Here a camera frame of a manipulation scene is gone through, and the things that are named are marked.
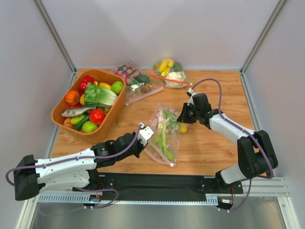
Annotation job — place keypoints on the zip bag with dotted fruit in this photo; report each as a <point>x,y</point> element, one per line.
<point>139,84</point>

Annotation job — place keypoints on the fake peach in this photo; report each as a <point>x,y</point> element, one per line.
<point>67,123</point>

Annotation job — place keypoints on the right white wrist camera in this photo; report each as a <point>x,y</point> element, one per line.
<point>190,91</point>

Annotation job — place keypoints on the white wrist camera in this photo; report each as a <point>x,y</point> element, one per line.
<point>190,91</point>
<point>145,135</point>

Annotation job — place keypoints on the fake green apple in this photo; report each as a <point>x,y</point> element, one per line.
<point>89,127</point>

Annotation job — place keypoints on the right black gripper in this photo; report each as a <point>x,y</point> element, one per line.
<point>185,114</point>

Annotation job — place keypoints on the clear zip bag pink slider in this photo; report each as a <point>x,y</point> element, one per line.
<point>164,133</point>

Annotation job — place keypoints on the fake yellow banana bunch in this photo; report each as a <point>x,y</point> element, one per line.
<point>163,68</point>

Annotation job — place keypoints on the fake lime green fruit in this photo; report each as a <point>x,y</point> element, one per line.
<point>117,87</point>

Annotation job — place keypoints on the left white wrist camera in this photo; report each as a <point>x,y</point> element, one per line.
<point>145,135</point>

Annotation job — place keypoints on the fake green celery stalk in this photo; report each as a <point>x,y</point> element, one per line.
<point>164,138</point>

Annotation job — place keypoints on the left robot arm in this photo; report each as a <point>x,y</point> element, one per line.
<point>33,176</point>

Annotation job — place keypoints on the orange plastic basket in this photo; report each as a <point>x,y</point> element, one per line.
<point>111,112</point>

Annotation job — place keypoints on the fake green lettuce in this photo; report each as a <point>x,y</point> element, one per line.
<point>102,97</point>

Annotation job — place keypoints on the fake orange pumpkin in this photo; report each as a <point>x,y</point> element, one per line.
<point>72,97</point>

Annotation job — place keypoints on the fake yellow lemon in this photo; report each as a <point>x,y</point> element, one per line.
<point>183,128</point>

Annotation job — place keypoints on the fake white cauliflower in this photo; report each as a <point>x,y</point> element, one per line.
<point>175,80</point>

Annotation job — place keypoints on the zip bag with bananas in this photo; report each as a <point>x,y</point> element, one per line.
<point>176,68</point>

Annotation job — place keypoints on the fake red tomato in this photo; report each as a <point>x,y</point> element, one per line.
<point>97,116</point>

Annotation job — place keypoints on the fake grey fish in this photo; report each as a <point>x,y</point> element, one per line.
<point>74,112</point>

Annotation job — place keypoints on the fake dark green cucumber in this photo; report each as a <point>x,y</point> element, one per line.
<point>79,125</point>

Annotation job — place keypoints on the fake green avocado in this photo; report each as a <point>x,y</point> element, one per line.
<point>143,78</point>

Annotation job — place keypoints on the fake red bell pepper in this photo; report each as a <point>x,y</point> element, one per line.
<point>85,81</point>

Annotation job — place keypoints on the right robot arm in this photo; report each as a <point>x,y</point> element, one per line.
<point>256,155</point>

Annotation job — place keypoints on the fake pink dragon fruit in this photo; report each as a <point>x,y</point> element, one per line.
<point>127,72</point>

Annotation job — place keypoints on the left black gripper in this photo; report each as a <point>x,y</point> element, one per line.
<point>137,148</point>

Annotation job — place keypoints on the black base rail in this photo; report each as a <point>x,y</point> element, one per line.
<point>157,187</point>

